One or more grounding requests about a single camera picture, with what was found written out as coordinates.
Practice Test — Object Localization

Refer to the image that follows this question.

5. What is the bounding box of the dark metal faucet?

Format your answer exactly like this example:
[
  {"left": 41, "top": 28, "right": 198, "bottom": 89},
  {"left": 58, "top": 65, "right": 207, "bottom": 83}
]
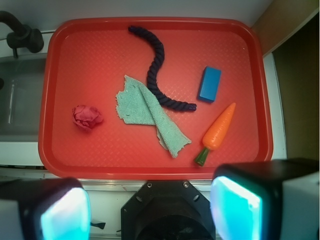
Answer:
[{"left": 0, "top": 10, "right": 45, "bottom": 59}]

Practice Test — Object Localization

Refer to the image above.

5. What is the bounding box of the dark navy rope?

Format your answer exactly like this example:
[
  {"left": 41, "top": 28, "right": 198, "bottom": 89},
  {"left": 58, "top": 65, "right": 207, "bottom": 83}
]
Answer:
[{"left": 127, "top": 25, "right": 198, "bottom": 113}]

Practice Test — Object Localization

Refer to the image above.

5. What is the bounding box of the teal knitted cloth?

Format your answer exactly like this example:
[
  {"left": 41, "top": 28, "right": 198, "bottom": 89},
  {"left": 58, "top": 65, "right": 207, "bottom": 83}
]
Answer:
[{"left": 115, "top": 75, "right": 192, "bottom": 158}]

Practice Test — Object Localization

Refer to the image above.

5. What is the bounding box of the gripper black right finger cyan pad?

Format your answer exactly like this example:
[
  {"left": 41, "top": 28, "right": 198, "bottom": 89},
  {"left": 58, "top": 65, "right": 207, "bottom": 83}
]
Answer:
[{"left": 210, "top": 158, "right": 320, "bottom": 240}]

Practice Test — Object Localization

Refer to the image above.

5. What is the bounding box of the orange toy carrot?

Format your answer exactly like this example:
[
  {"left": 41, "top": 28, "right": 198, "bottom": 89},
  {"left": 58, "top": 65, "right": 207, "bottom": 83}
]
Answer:
[{"left": 194, "top": 102, "right": 236, "bottom": 167}]

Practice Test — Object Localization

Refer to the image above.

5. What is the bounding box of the steel sink basin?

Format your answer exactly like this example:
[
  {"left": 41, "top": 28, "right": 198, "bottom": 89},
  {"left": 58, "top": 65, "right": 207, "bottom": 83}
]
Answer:
[{"left": 0, "top": 53, "right": 47, "bottom": 142}]

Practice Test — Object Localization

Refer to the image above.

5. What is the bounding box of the black octagonal mount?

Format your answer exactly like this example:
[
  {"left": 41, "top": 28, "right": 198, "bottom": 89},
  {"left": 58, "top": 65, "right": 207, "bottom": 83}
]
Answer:
[{"left": 120, "top": 180, "right": 216, "bottom": 240}]

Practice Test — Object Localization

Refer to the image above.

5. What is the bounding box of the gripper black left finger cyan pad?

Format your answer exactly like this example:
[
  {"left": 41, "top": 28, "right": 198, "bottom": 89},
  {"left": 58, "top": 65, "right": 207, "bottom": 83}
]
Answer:
[{"left": 0, "top": 178, "right": 91, "bottom": 240}]

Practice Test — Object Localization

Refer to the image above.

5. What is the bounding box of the red plastic tray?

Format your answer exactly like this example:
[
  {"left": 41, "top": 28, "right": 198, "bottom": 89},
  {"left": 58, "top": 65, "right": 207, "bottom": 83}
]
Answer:
[{"left": 38, "top": 17, "right": 273, "bottom": 180}]

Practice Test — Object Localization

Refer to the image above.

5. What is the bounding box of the crumpled red paper ball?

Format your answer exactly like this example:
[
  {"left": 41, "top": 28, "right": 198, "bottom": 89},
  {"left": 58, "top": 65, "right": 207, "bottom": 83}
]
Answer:
[{"left": 72, "top": 105, "right": 104, "bottom": 133}]

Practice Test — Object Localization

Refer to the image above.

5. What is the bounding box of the blue rectangular block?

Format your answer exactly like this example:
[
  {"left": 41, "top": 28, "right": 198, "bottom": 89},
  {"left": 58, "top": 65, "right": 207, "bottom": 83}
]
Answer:
[{"left": 197, "top": 66, "right": 222, "bottom": 103}]

